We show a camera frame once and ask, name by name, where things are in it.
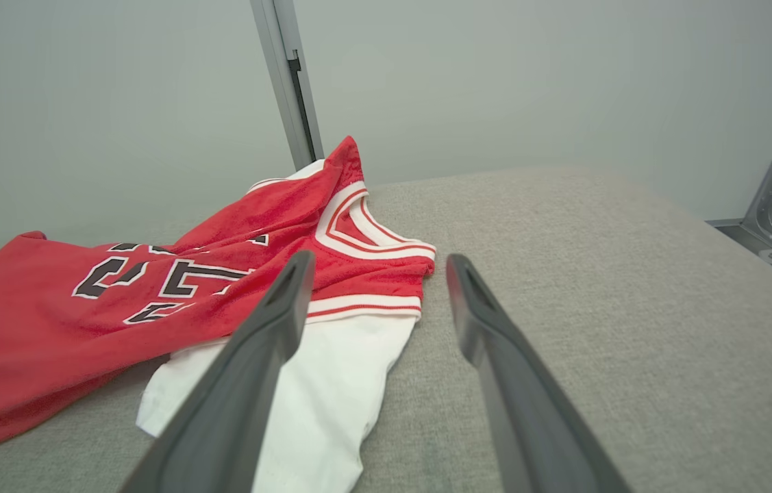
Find grey wall post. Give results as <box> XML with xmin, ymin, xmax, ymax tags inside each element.
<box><xmin>250</xmin><ymin>0</ymin><xmax>325</xmax><ymax>170</ymax></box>

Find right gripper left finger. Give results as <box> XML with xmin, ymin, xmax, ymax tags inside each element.
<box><xmin>119</xmin><ymin>250</ymin><xmax>316</xmax><ymax>493</ymax></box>

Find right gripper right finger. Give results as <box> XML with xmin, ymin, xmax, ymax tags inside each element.
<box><xmin>446</xmin><ymin>253</ymin><xmax>633</xmax><ymax>493</ymax></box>

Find red jersey with white sleeves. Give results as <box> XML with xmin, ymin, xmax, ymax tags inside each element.
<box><xmin>0</xmin><ymin>136</ymin><xmax>437</xmax><ymax>493</ymax></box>

